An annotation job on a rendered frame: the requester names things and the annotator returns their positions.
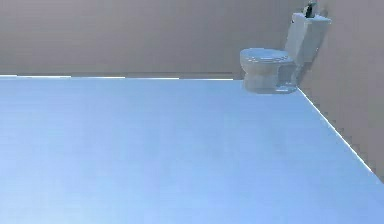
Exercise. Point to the white toilet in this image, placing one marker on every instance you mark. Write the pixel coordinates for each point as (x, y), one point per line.
(266, 66)

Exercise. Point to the small dark bottle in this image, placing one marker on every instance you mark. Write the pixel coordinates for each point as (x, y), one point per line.
(310, 9)

